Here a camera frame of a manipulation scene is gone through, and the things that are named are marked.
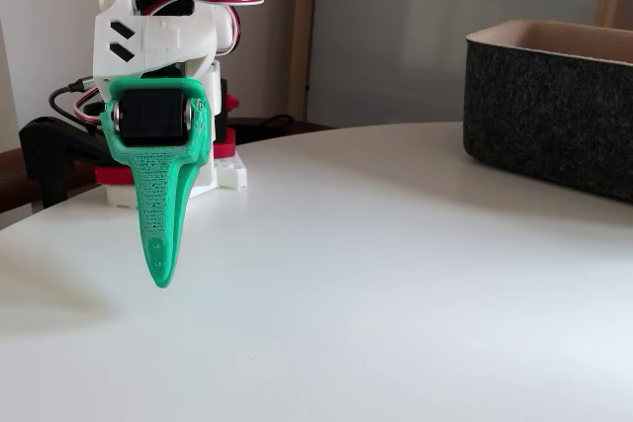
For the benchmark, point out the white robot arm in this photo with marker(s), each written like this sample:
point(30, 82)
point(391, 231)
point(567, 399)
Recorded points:
point(163, 36)

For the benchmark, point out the dark grey felt basket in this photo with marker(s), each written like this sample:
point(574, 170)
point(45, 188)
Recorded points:
point(544, 115)

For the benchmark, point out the black and red clamp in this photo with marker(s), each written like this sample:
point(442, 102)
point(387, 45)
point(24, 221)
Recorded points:
point(44, 145)
point(225, 143)

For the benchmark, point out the beige door frame post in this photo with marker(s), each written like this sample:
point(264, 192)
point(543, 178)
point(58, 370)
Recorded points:
point(302, 22)

